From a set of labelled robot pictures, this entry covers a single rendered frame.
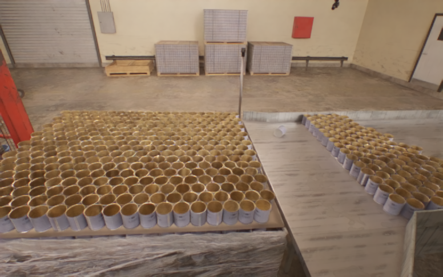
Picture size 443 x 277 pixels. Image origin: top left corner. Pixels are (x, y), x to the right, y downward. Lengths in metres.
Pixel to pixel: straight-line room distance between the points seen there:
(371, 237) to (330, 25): 10.36
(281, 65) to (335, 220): 7.82
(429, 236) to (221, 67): 7.53
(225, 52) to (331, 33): 4.93
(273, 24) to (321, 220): 9.43
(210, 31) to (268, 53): 2.11
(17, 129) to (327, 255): 2.06
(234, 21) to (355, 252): 7.64
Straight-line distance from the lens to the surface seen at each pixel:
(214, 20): 8.13
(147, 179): 1.18
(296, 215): 1.17
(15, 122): 2.12
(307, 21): 10.48
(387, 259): 1.18
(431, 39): 9.32
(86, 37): 10.60
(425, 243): 1.63
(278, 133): 1.78
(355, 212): 1.31
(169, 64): 8.27
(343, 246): 1.13
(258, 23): 10.06
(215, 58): 8.25
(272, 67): 8.66
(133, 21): 10.03
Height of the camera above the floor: 1.89
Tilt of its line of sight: 29 degrees down
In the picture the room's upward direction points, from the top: 1 degrees clockwise
